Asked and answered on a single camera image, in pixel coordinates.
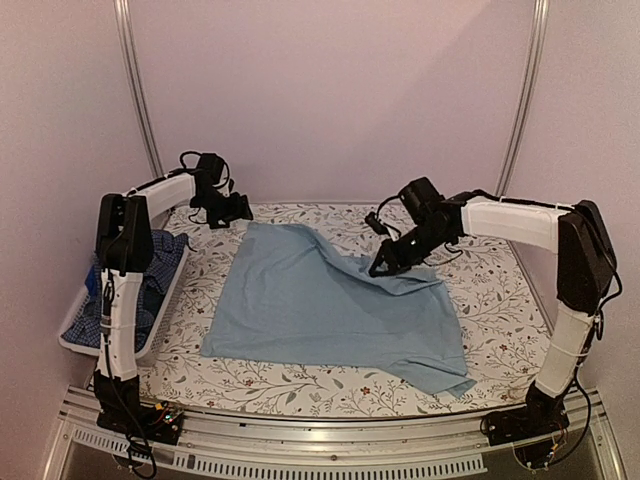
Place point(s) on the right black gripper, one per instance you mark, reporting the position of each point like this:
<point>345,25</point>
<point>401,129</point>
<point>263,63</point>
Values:
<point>395,258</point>

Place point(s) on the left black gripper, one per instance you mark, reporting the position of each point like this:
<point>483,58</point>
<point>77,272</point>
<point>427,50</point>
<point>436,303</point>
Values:
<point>239,208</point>

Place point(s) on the light blue t-shirt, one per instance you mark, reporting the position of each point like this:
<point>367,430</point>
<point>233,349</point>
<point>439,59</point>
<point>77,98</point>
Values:
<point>292,298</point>

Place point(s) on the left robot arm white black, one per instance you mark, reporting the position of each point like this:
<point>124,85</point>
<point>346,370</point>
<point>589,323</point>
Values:
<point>125,249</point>

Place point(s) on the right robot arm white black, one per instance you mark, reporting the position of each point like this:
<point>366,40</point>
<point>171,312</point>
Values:
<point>576,234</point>

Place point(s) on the white plastic laundry basket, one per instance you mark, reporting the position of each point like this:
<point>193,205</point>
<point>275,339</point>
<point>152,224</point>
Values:
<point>147,354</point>

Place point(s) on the floral patterned table mat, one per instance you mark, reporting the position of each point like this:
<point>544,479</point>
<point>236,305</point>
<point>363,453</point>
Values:
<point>504,336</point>

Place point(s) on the dark blue checkered shirt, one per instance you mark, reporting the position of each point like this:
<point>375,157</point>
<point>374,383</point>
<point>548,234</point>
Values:
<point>168,252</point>

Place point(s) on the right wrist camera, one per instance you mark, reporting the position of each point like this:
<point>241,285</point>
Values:
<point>381,228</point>

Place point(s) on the front aluminium rail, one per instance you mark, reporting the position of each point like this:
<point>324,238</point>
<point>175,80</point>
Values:
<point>228,445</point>

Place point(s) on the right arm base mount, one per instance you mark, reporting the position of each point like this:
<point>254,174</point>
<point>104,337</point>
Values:
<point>534,419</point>

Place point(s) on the left aluminium frame post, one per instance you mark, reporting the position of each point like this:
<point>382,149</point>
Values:
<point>125,30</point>

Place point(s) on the aluminium frame post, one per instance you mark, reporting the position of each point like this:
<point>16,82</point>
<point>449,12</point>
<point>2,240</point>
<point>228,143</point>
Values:
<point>125,30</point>
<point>532,67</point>

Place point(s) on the right aluminium frame post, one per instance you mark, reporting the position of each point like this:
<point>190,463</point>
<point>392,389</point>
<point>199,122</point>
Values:
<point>532,67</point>

